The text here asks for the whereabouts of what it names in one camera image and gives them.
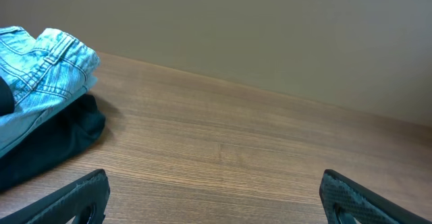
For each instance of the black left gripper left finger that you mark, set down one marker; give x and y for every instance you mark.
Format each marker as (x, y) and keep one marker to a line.
(81, 202)

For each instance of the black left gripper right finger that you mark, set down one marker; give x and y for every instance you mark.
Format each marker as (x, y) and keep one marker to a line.
(347, 202)

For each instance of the black folded garment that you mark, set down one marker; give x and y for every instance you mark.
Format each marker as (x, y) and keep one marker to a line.
(66, 134)

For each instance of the light blue denim jeans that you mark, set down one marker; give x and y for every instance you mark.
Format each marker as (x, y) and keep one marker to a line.
(45, 74)

